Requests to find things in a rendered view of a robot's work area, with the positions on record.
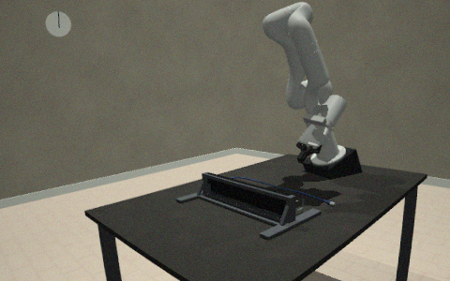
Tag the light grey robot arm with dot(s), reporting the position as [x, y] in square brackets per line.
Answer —
[303, 53]

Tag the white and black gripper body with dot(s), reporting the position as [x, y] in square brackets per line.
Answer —
[315, 136]

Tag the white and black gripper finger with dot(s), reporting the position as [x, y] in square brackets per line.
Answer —
[302, 147]
[308, 152]

